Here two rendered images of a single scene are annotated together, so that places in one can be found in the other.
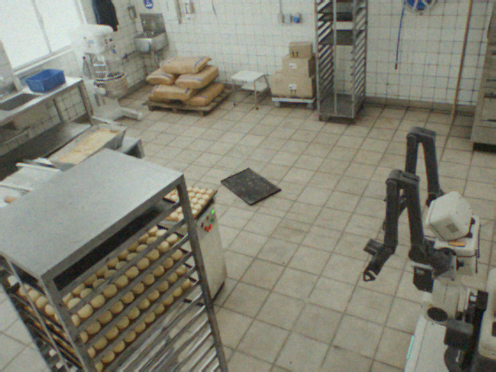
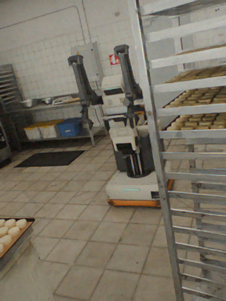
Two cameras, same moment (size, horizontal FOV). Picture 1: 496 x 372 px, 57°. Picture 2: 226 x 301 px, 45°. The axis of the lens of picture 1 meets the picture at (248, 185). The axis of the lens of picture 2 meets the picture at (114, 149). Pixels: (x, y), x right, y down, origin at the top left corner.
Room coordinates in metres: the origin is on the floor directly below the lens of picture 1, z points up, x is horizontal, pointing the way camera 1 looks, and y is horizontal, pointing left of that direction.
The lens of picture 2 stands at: (2.10, 1.60, 1.56)
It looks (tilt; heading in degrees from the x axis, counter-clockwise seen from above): 19 degrees down; 263
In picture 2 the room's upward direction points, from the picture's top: 12 degrees counter-clockwise
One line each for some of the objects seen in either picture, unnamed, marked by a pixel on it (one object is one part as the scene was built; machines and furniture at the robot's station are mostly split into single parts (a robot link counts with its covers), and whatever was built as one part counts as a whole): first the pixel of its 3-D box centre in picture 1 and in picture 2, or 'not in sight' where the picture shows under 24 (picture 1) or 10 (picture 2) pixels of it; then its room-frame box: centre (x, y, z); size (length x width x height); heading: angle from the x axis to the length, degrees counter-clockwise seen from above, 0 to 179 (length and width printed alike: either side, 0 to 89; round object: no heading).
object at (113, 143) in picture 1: (91, 151); not in sight; (2.98, 1.10, 1.25); 0.56 x 0.29 x 0.14; 152
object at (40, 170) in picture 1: (106, 181); not in sight; (3.16, 1.13, 0.87); 2.01 x 0.03 x 0.07; 62
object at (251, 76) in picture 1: (251, 88); not in sight; (6.41, -0.26, 0.23); 0.45 x 0.45 x 0.46; 50
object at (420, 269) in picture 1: (430, 259); (118, 118); (1.70, -0.89, 0.99); 0.28 x 0.16 x 0.22; 148
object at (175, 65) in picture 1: (184, 64); not in sight; (6.71, 0.69, 0.62); 0.72 x 0.42 x 0.17; 64
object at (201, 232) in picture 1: (206, 222); not in sight; (2.57, 0.33, 0.77); 0.24 x 0.04 x 0.14; 152
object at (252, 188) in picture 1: (250, 185); not in sight; (4.12, -0.02, 0.01); 0.60 x 0.40 x 0.03; 30
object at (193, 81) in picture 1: (198, 75); not in sight; (6.56, 0.51, 0.47); 0.72 x 0.42 x 0.17; 153
